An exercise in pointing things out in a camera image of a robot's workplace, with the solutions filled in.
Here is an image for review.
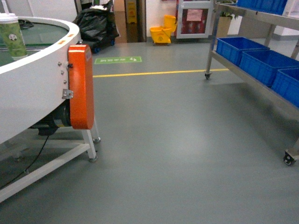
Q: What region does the steel shelf cart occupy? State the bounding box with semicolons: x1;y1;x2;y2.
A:
204;0;299;167

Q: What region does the yellow mop bucket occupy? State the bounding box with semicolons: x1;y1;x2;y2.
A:
150;15;177;45

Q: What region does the orange motor guard cover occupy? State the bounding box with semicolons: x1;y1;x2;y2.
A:
68;44;94;130

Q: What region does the yellow wet floor sign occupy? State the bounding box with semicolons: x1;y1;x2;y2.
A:
127;0;137;24

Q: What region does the black garbage bag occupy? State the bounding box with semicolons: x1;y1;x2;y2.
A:
73;0;119;54

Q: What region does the white round conveyor machine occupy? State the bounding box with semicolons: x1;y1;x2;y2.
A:
0;17;100;201

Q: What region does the green paper drink cup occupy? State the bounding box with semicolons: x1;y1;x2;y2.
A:
0;0;28;61

